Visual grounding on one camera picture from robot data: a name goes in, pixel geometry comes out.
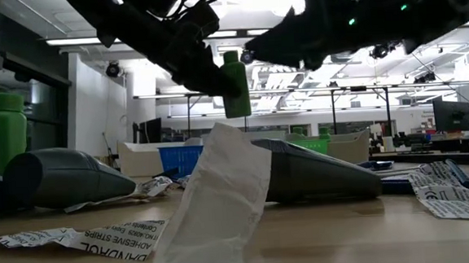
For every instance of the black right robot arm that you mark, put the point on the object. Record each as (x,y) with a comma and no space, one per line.
(435,5)

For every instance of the dark background desk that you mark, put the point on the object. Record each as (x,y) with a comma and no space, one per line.
(463,144)

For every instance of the long ceiling light strip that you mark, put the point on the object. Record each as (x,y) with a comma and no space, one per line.
(74,42)
(257,32)
(224,33)

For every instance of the black ceiling spotlight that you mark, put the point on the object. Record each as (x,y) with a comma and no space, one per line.
(247,59)
(112,69)
(425,77)
(380,51)

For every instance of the white bandage wrapper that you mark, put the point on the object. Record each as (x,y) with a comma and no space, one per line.
(84,207)
(218,206)

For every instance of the green plastic basket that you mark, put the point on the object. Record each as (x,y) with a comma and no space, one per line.
(313,146)

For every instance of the grey Dove deodorant stick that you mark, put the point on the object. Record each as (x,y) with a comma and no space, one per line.
(70,178)
(314,171)

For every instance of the printed adhesive strips wrapper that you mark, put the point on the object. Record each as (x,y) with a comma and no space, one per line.
(119,242)

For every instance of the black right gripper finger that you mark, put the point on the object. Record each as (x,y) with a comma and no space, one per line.
(290,42)

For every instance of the bagged silver nail clipper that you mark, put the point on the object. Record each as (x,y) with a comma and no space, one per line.
(158,181)

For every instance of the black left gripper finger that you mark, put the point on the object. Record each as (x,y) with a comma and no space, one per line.
(207,82)

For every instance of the printed bandage wrapper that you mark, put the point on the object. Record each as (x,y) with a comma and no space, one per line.
(438,200)
(400,173)

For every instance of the black background rig frame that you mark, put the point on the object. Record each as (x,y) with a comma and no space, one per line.
(358,88)
(216,94)

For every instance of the blue plastic basket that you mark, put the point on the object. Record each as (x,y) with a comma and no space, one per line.
(179,159)

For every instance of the black computer monitor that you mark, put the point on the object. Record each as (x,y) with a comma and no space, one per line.
(152,130)
(452,115)

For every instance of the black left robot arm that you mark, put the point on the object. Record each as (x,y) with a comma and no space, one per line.
(121,8)

